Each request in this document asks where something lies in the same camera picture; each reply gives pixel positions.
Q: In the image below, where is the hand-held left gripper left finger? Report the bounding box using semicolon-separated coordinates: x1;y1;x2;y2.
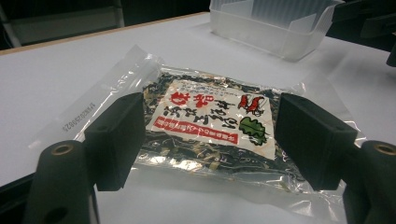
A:
21;91;147;224

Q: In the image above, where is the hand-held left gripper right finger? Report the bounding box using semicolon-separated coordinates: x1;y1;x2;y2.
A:
275;92;396;224

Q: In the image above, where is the translucent plastic container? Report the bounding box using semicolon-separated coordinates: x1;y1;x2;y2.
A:
208;0;346;62

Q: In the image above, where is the clear packet of dried seaweed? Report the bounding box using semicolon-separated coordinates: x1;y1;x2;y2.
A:
29;44;368;224

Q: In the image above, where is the grey metal shelf frame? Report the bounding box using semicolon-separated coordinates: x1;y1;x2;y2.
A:
0;0;125;50

